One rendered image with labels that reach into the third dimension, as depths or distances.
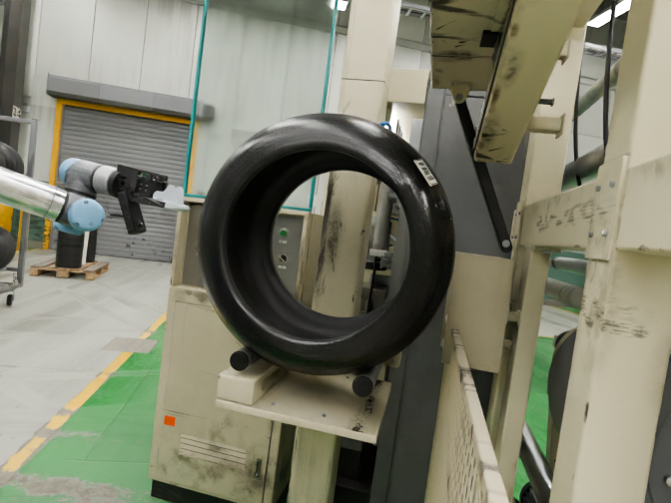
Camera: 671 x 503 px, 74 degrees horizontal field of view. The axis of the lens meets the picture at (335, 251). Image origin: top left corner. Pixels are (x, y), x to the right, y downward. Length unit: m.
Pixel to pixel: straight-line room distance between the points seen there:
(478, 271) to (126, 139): 9.79
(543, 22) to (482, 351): 0.78
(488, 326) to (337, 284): 0.43
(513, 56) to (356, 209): 0.61
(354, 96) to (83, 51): 10.11
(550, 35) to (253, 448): 1.66
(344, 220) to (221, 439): 1.08
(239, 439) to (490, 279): 1.20
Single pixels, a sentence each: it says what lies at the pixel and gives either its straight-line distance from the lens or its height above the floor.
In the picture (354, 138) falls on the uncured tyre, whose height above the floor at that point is 1.41.
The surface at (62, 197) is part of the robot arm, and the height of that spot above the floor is 1.21.
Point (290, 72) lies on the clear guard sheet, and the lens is 1.85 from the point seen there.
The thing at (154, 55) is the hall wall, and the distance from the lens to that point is 10.89.
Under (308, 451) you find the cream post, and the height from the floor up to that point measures 0.54.
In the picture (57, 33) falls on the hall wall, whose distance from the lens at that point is 11.53.
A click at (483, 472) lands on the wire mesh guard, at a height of 1.00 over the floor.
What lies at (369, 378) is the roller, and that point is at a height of 0.92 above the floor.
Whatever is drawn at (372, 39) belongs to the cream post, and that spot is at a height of 1.77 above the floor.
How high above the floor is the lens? 1.22
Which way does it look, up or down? 3 degrees down
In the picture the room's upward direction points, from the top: 8 degrees clockwise
